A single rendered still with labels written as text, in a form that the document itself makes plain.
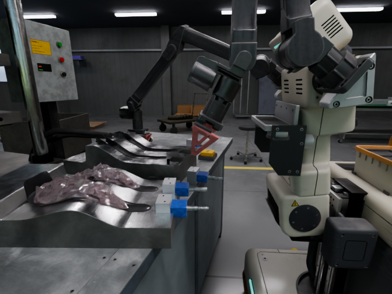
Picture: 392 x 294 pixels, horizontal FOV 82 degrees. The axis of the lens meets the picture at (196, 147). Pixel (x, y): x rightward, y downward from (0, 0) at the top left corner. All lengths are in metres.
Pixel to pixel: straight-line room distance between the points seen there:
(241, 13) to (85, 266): 0.63
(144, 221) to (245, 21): 0.51
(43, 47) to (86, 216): 1.13
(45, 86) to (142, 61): 8.02
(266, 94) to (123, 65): 5.54
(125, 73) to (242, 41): 9.10
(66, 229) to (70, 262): 0.07
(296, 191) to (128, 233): 0.54
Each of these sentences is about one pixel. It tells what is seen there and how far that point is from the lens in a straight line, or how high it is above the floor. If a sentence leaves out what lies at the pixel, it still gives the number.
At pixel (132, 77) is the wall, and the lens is 9.51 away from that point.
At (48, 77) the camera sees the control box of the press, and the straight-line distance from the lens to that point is 1.52.
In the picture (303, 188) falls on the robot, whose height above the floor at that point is 0.84.
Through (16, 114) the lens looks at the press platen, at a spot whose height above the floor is 1.03.
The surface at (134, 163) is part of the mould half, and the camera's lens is 0.85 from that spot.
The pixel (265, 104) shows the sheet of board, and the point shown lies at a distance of 8.61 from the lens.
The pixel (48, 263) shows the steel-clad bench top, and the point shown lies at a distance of 0.61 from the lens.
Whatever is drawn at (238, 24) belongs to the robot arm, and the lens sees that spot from 0.58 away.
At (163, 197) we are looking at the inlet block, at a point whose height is 0.88.
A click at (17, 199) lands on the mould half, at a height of 0.89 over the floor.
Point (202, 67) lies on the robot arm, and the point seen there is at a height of 1.20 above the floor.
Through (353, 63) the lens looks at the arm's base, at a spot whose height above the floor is 1.21.
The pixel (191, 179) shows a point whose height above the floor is 0.82.
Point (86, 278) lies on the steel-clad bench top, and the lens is 0.54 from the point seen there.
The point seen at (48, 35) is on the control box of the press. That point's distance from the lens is 1.57.
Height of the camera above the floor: 1.16
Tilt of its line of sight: 15 degrees down
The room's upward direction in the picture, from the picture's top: straight up
